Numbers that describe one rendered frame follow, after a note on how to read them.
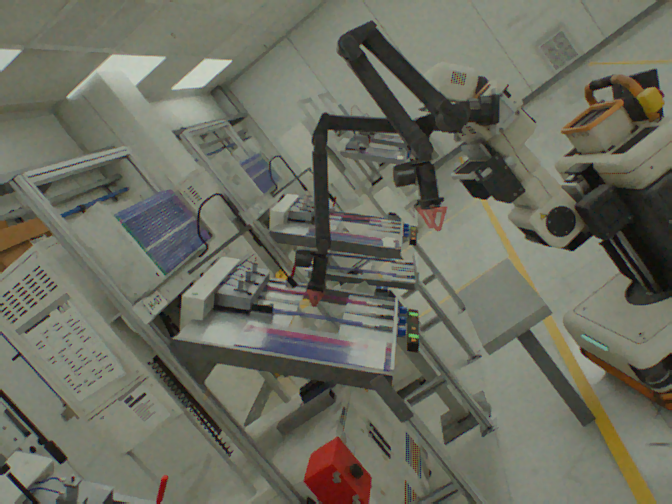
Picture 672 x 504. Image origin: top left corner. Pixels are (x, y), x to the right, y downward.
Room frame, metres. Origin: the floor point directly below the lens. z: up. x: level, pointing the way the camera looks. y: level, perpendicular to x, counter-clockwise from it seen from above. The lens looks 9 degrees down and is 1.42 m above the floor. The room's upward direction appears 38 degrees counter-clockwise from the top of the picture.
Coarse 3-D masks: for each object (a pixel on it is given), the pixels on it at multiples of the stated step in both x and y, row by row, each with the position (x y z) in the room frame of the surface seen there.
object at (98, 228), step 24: (48, 168) 2.15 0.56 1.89; (72, 168) 2.26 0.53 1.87; (144, 192) 2.73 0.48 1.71; (96, 216) 2.12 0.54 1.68; (96, 240) 2.13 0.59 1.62; (120, 240) 2.12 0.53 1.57; (120, 264) 2.13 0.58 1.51; (144, 264) 2.11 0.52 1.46; (144, 288) 2.13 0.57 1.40; (120, 312) 2.05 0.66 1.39; (312, 384) 2.50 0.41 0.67; (384, 384) 1.85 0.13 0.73; (432, 384) 2.60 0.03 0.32; (312, 408) 2.33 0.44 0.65; (408, 408) 1.85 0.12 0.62; (288, 432) 2.37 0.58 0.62; (480, 432) 2.60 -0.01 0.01
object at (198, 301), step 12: (216, 264) 2.56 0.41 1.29; (228, 264) 2.58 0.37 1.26; (204, 276) 2.41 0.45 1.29; (216, 276) 2.42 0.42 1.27; (228, 276) 2.49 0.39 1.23; (192, 288) 2.28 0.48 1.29; (204, 288) 2.29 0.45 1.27; (216, 288) 2.33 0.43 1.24; (192, 300) 2.19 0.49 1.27; (204, 300) 2.19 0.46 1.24; (192, 312) 2.20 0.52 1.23; (204, 312) 2.21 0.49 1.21; (180, 324) 2.22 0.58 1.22
